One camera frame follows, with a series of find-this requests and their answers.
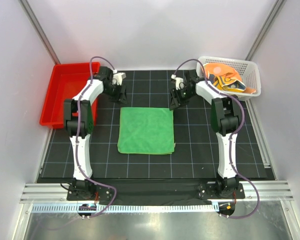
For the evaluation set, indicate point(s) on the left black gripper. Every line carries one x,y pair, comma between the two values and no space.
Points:
119,96

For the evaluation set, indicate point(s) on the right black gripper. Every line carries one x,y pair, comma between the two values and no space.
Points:
174,103

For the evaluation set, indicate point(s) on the green microfiber towel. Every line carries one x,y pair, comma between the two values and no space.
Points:
146,131

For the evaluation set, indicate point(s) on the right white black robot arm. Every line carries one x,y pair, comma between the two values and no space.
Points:
226,119

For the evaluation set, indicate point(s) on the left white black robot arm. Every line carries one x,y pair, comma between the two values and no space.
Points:
79,125

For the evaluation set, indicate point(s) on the blue yellow patterned towel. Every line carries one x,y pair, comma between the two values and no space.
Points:
228,84

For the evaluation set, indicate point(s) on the orange towel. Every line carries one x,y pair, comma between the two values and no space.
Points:
220,69

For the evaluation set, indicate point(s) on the red plastic tray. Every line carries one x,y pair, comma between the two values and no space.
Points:
66,81

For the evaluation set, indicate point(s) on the white perforated plastic basket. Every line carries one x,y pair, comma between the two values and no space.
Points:
247,70

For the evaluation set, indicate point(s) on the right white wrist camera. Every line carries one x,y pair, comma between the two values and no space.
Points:
178,81

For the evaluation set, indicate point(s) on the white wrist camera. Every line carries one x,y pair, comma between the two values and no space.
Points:
118,78
178,81

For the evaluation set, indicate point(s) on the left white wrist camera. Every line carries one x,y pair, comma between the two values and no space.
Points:
118,78

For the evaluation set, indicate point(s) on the slotted grey cable duct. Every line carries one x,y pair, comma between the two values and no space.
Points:
89,208

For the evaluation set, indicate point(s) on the aluminium frame rail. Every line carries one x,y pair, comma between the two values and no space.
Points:
277,190

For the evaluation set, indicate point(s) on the left aluminium corner post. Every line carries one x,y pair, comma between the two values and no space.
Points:
39,30

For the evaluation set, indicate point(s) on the aluminium corner post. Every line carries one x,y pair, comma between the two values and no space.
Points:
39,30
270,19

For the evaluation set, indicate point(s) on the right aluminium corner post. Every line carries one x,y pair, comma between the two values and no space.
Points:
270,19

